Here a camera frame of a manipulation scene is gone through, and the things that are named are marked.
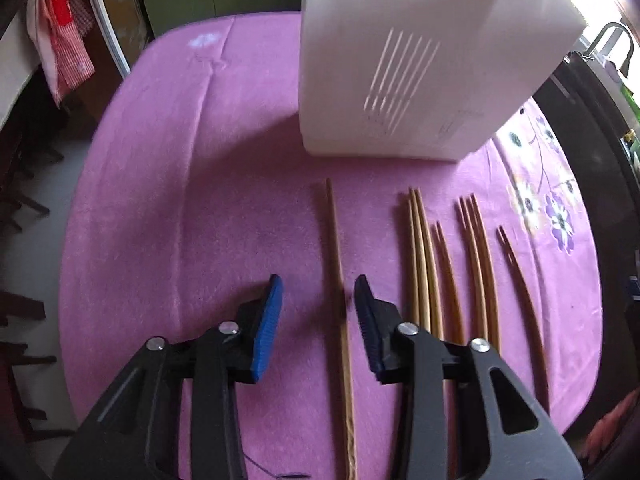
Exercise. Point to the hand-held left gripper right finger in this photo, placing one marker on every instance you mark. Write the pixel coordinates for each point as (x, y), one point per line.
(365, 320)

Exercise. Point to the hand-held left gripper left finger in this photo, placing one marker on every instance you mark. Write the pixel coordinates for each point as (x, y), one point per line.
(267, 330)

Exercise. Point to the group of wooden chopsticks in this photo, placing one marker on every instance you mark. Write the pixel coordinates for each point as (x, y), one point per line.
(422, 270)

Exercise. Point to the single light wooden chopstick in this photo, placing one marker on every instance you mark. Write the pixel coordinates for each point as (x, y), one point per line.
(336, 240)

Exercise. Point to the white plastic chopstick holder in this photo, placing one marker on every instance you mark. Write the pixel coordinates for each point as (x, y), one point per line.
(400, 85)

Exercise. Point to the purple floral tablecloth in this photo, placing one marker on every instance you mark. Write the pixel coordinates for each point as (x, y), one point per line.
(200, 210)

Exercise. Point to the dark wooden chair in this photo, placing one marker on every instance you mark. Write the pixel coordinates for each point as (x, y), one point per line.
(20, 195)

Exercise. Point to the dark kitchen counter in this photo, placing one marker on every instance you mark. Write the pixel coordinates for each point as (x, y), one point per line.
(590, 135)

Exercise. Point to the red checked apron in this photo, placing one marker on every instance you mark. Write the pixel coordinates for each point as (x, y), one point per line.
(65, 55)

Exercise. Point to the metal kitchen faucet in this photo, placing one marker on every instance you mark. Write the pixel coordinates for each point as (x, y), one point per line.
(614, 25)

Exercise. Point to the white door frame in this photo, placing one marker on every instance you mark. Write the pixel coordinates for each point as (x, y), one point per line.
(102, 15)

